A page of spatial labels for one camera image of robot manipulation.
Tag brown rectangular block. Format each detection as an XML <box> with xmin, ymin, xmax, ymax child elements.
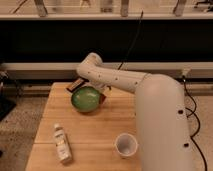
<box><xmin>67</xmin><ymin>78</ymin><xmax>84</xmax><ymax>92</ymax></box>

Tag black hanging cable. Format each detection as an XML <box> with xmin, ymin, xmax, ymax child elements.
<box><xmin>117</xmin><ymin>10</ymin><xmax>145</xmax><ymax>71</ymax></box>

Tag white lotion bottle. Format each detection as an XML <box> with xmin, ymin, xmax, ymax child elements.
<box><xmin>54</xmin><ymin>123</ymin><xmax>72</xmax><ymax>164</ymax></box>

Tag green ceramic bowl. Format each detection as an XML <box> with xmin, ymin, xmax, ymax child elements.
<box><xmin>71</xmin><ymin>86</ymin><xmax>101</xmax><ymax>113</ymax></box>

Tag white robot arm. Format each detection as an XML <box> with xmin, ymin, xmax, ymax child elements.
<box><xmin>77</xmin><ymin>53</ymin><xmax>195</xmax><ymax>171</ymax></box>

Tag black floor cables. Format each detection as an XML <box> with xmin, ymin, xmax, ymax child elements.
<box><xmin>181</xmin><ymin>75</ymin><xmax>209</xmax><ymax>171</ymax></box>

